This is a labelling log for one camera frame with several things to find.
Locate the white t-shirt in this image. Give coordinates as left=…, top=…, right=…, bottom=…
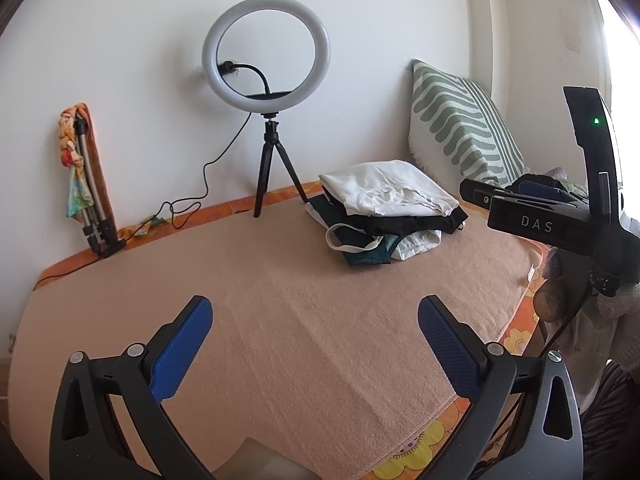
left=318, top=160, right=460, bottom=217

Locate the colourful orange scarf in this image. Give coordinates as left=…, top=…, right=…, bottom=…
left=59, top=102, right=166, bottom=237

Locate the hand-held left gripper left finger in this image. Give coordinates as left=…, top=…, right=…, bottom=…
left=49, top=296, right=216, bottom=480

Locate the folded dark teal garment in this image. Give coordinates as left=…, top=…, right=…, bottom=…
left=306, top=195, right=401, bottom=267

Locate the black power cable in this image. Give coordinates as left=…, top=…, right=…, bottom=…
left=32, top=60, right=293, bottom=291

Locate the folded metal light stand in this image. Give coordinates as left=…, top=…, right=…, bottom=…
left=75, top=117, right=127, bottom=259

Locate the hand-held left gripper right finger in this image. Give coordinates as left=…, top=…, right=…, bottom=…
left=419, top=296, right=583, bottom=480

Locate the peach blanket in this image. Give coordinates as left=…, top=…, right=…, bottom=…
left=7, top=187, right=543, bottom=480

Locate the person's right hand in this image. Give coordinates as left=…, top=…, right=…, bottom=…
left=532, top=250, right=601, bottom=323

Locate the black mini tripod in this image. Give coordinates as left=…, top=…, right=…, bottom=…
left=253, top=115, right=308, bottom=218

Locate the window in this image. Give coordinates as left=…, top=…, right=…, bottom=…
left=592, top=0, right=640, bottom=126

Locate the green striped pillow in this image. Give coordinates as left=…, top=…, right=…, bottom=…
left=407, top=58, right=531, bottom=188

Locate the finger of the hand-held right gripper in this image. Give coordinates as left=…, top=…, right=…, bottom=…
left=505, top=174, right=576, bottom=204
left=460, top=177, right=507, bottom=212

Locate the folded black garment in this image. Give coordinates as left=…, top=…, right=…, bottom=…
left=320, top=187, right=469, bottom=236

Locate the white ring light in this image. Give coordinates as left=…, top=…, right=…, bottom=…
left=201, top=0, right=332, bottom=121

